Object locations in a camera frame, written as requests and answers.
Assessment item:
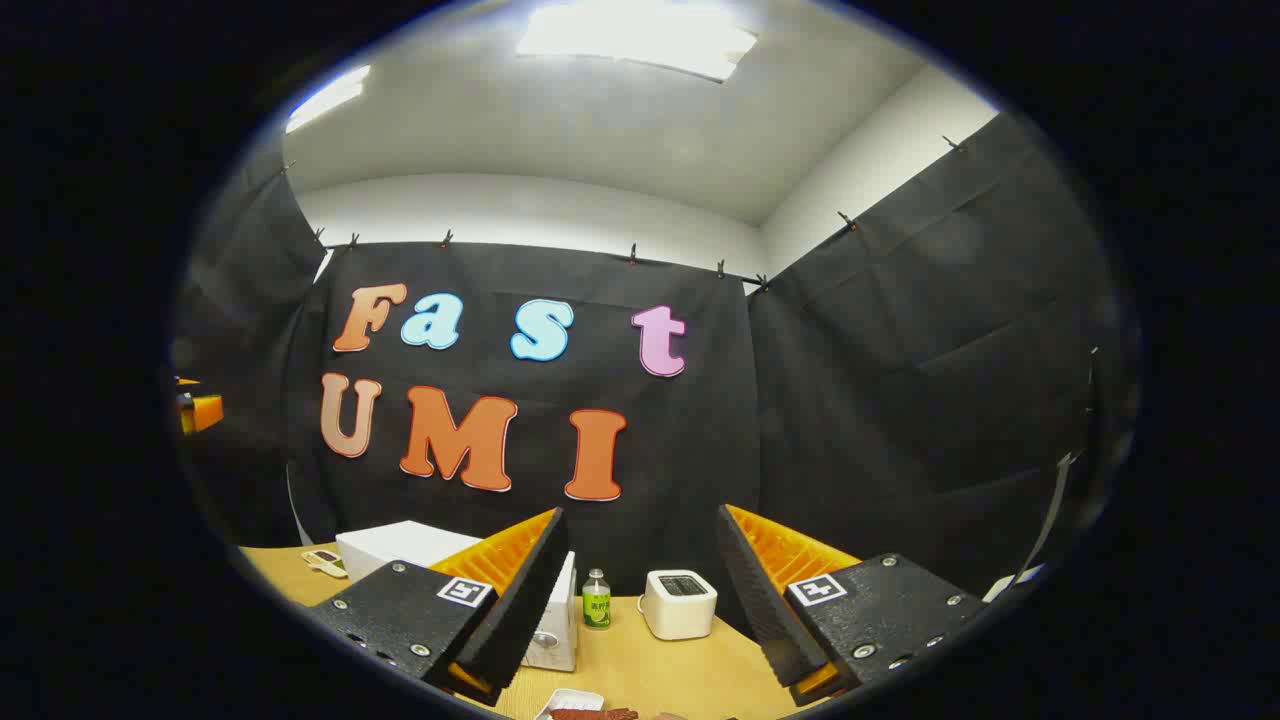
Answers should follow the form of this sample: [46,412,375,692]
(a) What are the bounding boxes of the white microwave oven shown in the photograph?
[335,520,579,673]

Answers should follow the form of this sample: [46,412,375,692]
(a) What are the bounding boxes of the large ceiling light panel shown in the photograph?
[515,0,758,83]

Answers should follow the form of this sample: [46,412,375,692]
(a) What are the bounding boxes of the small green label bottle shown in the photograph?
[582,568,612,630]

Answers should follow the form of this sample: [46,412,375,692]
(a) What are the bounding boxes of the small ceiling light panel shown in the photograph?
[285,65,371,134]

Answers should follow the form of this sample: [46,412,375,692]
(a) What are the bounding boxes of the white rectangular tray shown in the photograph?
[535,688,606,720]

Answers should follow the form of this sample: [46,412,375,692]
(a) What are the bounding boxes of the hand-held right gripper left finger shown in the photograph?
[300,507,571,706]

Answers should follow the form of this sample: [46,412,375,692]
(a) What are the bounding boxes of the black backdrop cloth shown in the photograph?
[170,110,1141,611]

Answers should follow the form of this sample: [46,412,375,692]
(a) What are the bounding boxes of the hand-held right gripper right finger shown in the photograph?
[715,503,986,706]

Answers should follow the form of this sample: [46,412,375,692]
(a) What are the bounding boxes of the white toaster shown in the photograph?
[638,570,718,641]

